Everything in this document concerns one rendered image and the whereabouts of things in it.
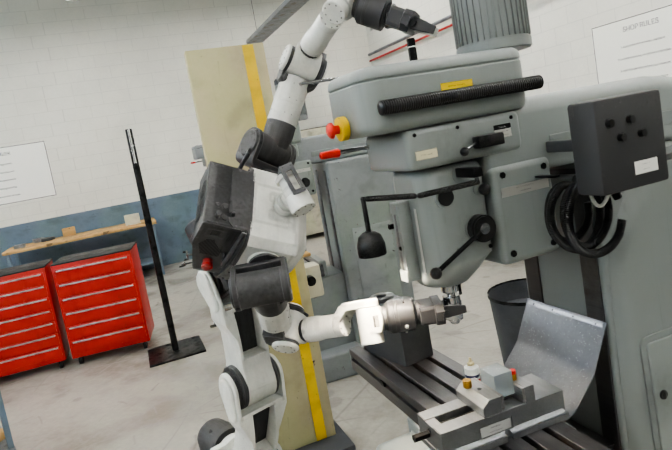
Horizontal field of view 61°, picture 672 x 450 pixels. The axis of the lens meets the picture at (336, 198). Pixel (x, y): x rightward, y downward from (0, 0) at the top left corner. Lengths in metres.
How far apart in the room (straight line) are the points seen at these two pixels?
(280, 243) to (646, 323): 1.01
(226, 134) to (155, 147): 7.28
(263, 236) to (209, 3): 9.50
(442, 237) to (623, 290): 0.53
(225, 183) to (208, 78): 1.63
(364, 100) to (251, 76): 1.86
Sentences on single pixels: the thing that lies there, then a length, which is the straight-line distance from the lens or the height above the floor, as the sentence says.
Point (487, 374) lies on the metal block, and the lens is 1.51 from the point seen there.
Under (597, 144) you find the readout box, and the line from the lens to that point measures 1.36.
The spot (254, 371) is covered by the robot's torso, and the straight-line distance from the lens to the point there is 1.89.
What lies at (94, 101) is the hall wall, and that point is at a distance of 10.39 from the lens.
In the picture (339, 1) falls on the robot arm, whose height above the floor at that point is 2.08.
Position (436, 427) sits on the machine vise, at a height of 1.04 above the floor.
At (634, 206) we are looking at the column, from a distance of 1.72.
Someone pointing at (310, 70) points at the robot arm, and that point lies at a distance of 1.71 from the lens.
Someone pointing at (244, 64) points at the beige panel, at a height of 2.19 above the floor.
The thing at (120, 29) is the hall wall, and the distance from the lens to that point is 10.59.
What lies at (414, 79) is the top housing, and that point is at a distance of 1.37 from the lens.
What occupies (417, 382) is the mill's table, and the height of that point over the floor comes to 0.96.
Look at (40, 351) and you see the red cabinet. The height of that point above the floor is 0.23.
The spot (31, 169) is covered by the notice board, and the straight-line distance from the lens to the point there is 10.40.
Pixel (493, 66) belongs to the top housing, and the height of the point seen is 1.85.
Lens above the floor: 1.75
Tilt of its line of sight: 6 degrees down
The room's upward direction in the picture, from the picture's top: 10 degrees counter-clockwise
